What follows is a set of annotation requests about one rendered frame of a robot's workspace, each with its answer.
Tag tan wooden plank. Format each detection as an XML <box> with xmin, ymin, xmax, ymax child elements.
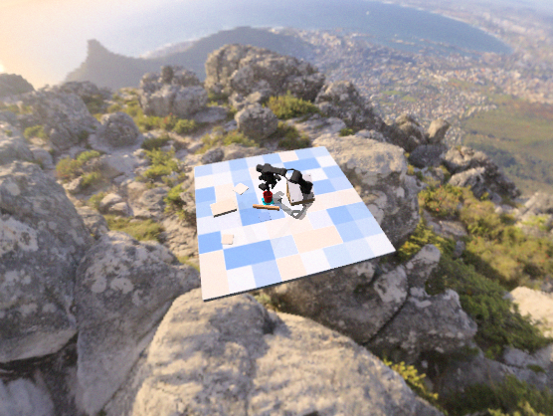
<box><xmin>253</xmin><ymin>204</ymin><xmax>279</xmax><ymax>211</ymax></box>

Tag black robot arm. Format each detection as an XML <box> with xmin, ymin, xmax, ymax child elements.
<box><xmin>256</xmin><ymin>163</ymin><xmax>313</xmax><ymax>194</ymax></box>

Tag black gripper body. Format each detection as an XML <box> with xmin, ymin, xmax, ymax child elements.
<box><xmin>259</xmin><ymin>174</ymin><xmax>281</xmax><ymax>191</ymax></box>

